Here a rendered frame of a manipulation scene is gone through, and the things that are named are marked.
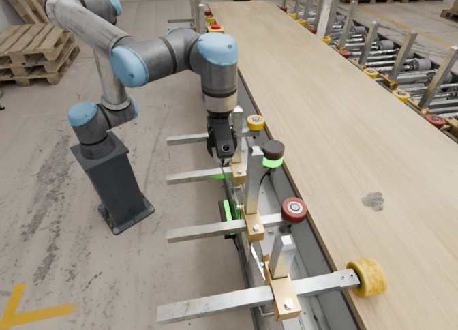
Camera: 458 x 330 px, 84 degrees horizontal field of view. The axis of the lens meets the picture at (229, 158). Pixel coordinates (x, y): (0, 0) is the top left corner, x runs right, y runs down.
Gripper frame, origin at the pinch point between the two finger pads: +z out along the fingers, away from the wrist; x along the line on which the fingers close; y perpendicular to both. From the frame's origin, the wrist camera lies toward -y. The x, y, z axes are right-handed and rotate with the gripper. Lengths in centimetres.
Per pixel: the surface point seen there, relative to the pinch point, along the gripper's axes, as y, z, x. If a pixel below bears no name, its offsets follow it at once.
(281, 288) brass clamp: -37.4, 4.3, -7.5
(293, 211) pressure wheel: -13.7, 11.0, -20.3
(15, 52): 293, 60, 207
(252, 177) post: -10.0, -3.2, -7.0
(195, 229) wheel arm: -12.1, 15.4, 10.7
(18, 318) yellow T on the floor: 4, 101, 113
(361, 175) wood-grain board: -3, 11, -50
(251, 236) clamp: -17.3, 16.0, -6.0
